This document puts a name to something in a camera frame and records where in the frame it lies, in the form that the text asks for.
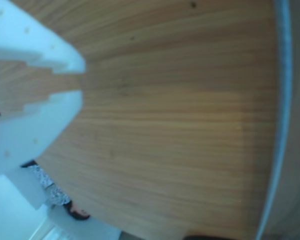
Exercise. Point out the person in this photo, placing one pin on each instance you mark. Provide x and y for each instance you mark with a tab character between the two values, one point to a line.
52	192

